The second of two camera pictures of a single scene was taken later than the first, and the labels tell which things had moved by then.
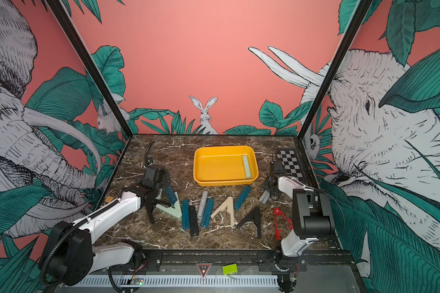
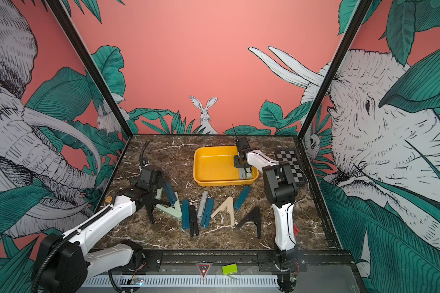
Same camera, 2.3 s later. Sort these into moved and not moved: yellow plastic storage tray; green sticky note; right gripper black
Moved: right gripper black
Not moved: green sticky note; yellow plastic storage tray
